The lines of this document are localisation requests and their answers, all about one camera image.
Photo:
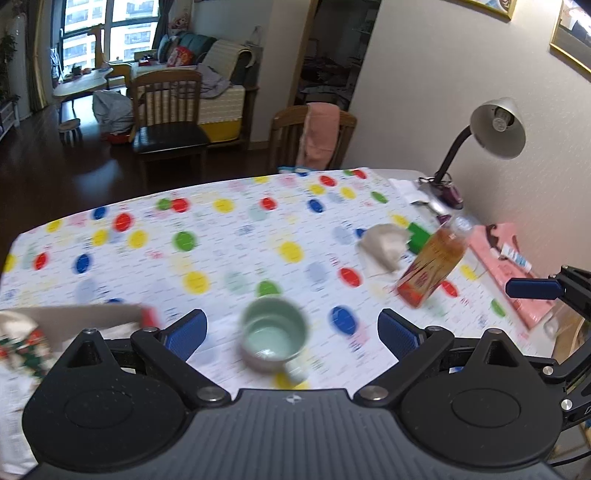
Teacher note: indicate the wooden dining chair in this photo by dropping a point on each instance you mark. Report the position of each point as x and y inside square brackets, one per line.
[284, 134]

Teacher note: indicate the pink printed package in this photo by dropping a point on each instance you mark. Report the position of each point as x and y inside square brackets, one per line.
[508, 277]

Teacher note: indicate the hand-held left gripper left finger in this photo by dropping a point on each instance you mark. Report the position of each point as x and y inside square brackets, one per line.
[184, 332]

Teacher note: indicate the beige cloth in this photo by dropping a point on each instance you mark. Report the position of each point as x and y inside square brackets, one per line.
[383, 244]

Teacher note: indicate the grey clothes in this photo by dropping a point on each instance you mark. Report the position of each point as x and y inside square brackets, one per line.
[214, 83]

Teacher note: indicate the grey curtain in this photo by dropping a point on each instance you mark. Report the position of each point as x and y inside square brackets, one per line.
[38, 55]
[161, 23]

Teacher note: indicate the sofa with cream cover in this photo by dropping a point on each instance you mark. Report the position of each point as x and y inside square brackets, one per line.
[221, 106]

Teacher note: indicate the red printed cushion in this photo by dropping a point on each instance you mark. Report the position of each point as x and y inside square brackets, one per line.
[180, 56]

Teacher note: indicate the potted plant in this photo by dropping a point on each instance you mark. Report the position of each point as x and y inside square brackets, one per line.
[8, 60]

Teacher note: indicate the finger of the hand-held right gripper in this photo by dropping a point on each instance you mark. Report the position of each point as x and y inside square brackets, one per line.
[572, 364]
[531, 288]

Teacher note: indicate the white paper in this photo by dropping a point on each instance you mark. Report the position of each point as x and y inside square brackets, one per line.
[406, 189]

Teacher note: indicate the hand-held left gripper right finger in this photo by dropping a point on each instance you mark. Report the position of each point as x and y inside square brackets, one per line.
[399, 332]

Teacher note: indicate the christmas print cloth bag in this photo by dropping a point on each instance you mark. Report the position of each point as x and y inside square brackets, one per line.
[23, 346]

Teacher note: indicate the pink towel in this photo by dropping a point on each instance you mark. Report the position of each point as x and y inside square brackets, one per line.
[318, 134]

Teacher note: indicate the small round white table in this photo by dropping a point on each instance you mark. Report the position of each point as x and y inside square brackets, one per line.
[81, 83]

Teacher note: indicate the red-edged cardboard box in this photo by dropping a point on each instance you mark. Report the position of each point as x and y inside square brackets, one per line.
[92, 318]

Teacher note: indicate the large window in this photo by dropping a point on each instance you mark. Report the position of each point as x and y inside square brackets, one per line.
[111, 27]

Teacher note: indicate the small white tube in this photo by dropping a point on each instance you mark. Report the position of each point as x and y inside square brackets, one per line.
[517, 258]

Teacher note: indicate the small green box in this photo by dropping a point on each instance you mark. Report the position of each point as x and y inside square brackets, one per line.
[419, 235]

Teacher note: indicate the red basin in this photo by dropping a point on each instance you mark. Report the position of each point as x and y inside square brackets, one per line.
[120, 138]

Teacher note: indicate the cream knitted sofa throw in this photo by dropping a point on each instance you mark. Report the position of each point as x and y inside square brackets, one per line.
[226, 53]

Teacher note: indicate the wooden chair with black seat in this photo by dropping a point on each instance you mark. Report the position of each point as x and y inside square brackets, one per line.
[166, 138]

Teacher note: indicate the small wooden stool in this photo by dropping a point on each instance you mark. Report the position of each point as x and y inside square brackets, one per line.
[70, 125]

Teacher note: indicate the plush toy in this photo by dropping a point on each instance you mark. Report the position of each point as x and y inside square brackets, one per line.
[180, 25]

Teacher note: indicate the pale green mug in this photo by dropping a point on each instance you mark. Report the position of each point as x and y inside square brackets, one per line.
[272, 334]

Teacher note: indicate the colourful dotted tablecloth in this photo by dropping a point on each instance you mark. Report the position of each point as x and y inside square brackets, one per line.
[295, 217]

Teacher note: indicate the plastic tea bottle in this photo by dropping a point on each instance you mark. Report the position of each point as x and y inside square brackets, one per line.
[429, 267]

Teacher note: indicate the gooseneck desk lamp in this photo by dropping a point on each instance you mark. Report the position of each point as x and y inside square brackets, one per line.
[501, 134]

